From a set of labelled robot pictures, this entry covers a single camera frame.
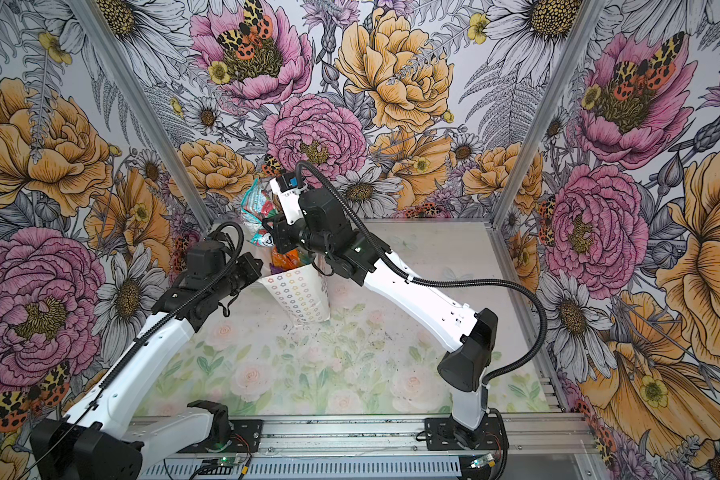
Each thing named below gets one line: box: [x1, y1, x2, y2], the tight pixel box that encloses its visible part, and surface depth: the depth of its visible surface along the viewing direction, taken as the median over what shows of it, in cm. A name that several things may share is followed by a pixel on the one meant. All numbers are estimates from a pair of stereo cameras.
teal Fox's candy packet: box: [241, 178, 278, 247], surface depth 62 cm
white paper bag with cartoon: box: [258, 258, 332, 326], surface depth 81 cm
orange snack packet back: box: [271, 246, 301, 271], surface depth 87 cm
